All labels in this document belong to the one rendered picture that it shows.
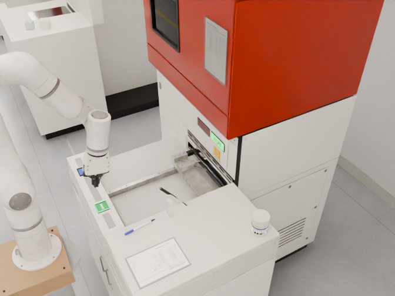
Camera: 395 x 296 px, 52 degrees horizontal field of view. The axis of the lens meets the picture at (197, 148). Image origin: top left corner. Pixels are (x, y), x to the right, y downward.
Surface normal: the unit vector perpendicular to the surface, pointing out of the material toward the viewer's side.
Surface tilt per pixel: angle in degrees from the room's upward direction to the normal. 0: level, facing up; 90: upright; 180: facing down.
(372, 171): 90
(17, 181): 58
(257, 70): 90
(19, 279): 4
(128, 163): 0
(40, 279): 4
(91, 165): 89
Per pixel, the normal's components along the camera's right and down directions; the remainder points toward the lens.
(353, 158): -0.87, 0.31
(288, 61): 0.49, 0.55
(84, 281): 0.00, -0.77
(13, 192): 0.43, 0.11
